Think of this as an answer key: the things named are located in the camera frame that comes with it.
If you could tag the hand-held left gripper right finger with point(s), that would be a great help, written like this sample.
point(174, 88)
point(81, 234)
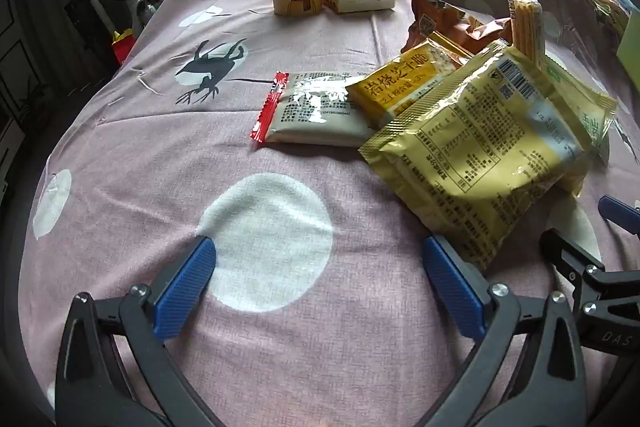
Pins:
point(452, 292)

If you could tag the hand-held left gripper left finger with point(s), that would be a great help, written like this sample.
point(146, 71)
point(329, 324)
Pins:
point(185, 292)

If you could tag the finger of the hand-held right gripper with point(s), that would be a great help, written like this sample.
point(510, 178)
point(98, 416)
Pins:
point(617, 211)
point(570, 257)

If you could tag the pale yellow-green snack packet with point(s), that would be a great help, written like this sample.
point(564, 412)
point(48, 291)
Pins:
point(585, 107)

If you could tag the large yellow snack packet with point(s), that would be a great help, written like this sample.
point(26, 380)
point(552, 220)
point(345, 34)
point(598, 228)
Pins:
point(475, 147)

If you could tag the clear cracker packet printed label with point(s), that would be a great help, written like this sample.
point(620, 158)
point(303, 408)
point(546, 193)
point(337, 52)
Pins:
point(527, 27)

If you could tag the small yellow cracker packet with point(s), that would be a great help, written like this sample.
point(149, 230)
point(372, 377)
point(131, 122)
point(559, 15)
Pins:
point(395, 87)

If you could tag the grey packet with red ends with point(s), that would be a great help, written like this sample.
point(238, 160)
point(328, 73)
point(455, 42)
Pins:
point(310, 117)

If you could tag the pink dotted bed sheet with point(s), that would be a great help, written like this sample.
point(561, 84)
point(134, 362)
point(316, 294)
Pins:
point(150, 157)

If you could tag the stack of folded clothes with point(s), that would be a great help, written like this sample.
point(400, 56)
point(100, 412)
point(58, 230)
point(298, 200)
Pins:
point(600, 2)

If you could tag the red container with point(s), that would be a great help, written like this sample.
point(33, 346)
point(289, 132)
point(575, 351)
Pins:
point(122, 52)

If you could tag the orange snack packet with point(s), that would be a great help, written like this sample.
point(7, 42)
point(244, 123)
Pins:
point(440, 22)

